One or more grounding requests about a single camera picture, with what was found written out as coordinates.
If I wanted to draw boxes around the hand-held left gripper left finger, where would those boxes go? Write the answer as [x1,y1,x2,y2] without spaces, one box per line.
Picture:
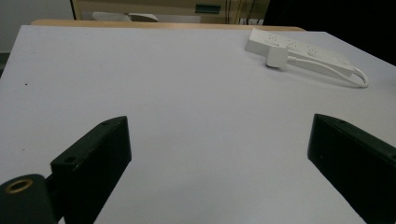
[49,115,133,224]

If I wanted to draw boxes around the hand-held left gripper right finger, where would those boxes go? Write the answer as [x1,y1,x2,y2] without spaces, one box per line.
[307,113,396,224]

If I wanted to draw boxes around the white power strip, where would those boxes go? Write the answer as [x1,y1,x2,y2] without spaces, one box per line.
[245,28,356,78]

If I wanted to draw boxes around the white plug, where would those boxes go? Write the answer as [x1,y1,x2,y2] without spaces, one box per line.
[265,46,290,69]

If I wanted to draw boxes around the dark green label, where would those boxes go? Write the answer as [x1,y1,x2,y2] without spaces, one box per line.
[194,3,222,15]

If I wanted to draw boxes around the white power cable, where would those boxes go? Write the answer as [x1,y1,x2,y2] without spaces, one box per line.
[287,55,370,89]

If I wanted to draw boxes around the hanging cables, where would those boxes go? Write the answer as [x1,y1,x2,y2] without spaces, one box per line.
[224,0,265,25]

